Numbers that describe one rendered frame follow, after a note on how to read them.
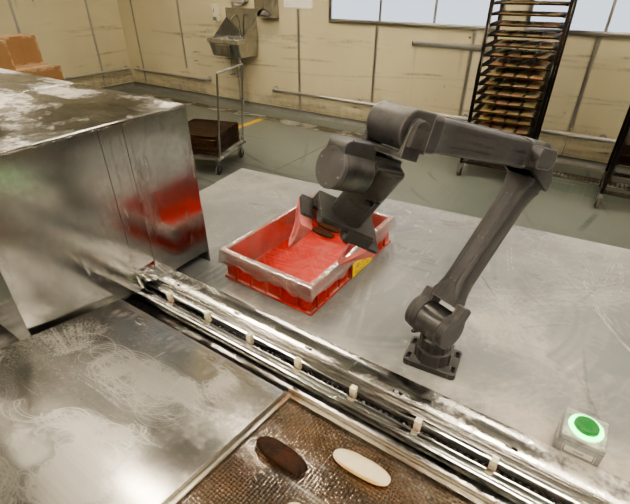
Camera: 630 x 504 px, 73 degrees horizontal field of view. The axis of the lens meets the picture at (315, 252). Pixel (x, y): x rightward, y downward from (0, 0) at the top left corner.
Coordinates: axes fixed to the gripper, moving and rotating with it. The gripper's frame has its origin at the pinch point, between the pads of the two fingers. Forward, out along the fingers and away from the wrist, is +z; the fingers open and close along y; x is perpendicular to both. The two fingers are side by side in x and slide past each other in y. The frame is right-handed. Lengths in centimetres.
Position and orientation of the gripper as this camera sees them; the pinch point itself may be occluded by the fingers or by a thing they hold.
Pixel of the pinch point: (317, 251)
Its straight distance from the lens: 71.9
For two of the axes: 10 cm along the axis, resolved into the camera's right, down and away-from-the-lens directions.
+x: -0.6, -7.1, 7.0
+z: -5.2, 6.3, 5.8
